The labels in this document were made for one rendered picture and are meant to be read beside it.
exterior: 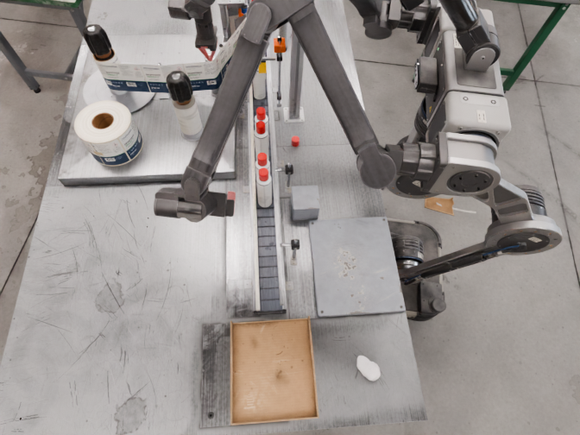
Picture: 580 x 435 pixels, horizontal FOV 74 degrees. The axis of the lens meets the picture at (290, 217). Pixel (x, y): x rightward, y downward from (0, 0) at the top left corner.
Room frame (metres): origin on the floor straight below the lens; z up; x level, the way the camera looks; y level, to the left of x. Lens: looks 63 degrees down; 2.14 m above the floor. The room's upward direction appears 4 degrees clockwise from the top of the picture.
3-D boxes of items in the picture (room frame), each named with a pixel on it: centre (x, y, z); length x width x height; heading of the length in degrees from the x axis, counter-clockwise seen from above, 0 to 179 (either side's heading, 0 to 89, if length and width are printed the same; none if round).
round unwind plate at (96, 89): (1.21, 0.77, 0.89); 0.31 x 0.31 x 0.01
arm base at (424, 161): (0.51, -0.27, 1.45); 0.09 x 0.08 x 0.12; 176
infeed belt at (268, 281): (1.11, 0.15, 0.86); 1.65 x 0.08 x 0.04; 8
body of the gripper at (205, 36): (1.10, 0.32, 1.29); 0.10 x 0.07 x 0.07; 4
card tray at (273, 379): (0.13, 0.02, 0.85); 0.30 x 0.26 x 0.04; 8
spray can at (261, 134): (0.90, 0.13, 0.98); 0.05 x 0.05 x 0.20
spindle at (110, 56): (1.21, 0.77, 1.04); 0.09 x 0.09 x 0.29
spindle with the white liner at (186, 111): (1.00, 0.42, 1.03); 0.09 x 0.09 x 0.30
